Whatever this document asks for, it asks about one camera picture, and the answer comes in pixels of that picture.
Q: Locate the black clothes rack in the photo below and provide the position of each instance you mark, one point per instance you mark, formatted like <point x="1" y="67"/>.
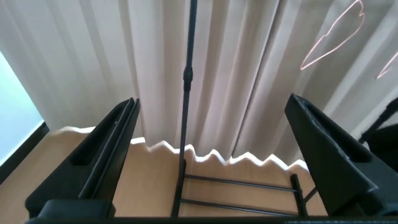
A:
<point x="187" y="77"/>

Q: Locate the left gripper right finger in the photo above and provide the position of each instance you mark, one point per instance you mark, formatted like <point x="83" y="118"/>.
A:
<point x="348" y="180"/>

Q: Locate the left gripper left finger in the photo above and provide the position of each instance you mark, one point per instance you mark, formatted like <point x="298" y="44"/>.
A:
<point x="93" y="174"/>

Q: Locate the pink clothes hanger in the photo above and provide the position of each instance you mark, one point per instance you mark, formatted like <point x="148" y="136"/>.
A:
<point x="387" y="70"/>
<point x="332" y="49"/>

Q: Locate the beige curtain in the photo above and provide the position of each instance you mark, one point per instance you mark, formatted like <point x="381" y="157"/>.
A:
<point x="93" y="46"/>

